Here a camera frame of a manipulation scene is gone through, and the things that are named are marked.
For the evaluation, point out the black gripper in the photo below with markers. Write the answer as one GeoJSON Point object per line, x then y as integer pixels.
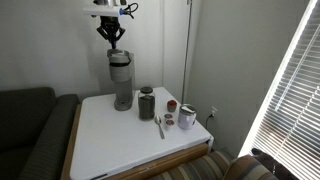
{"type": "Point", "coordinates": [110, 22]}

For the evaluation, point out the grey coffee machine lid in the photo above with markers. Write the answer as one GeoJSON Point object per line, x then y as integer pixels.
{"type": "Point", "coordinates": [117, 55]}

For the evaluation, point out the grey coffee machine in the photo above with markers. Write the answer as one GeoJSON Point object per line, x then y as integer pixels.
{"type": "Point", "coordinates": [122, 86]}

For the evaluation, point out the glass jar of coffee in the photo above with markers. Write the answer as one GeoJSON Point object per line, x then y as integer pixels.
{"type": "Point", "coordinates": [146, 106]}

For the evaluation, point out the white coffee pod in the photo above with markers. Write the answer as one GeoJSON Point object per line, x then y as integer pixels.
{"type": "Point", "coordinates": [168, 116]}
{"type": "Point", "coordinates": [169, 124]}

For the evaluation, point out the thin metal lamp pole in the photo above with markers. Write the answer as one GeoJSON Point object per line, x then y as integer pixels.
{"type": "Point", "coordinates": [186, 50]}

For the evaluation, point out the small red cup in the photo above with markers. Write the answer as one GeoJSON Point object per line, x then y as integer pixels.
{"type": "Point", "coordinates": [171, 106]}

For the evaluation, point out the metal spoon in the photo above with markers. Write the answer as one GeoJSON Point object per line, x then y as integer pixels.
{"type": "Point", "coordinates": [158, 120]}

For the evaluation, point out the white plastic board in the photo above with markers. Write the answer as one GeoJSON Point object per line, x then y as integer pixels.
{"type": "Point", "coordinates": [126, 143]}

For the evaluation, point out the pale lidded grinder cup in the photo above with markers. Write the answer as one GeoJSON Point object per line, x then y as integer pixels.
{"type": "Point", "coordinates": [186, 118]}

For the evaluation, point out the dark grey fabric couch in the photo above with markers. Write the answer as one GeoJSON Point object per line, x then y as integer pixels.
{"type": "Point", "coordinates": [30, 126]}

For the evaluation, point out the striped fabric couch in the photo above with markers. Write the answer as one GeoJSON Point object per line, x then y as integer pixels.
{"type": "Point", "coordinates": [200, 166]}

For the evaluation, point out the striped couch pillow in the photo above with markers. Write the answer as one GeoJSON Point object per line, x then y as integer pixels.
{"type": "Point", "coordinates": [248, 168]}

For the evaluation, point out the white window blinds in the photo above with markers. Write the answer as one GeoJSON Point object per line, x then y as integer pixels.
{"type": "Point", "coordinates": [293, 100]}

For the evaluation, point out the dark brown cushion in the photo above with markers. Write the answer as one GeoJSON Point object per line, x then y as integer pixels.
{"type": "Point", "coordinates": [276, 163]}

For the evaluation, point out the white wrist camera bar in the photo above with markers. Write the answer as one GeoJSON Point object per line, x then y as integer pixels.
{"type": "Point", "coordinates": [101, 11]}

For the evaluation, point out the white wall outlet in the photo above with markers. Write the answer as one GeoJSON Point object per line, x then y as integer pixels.
{"type": "Point", "coordinates": [214, 110]}

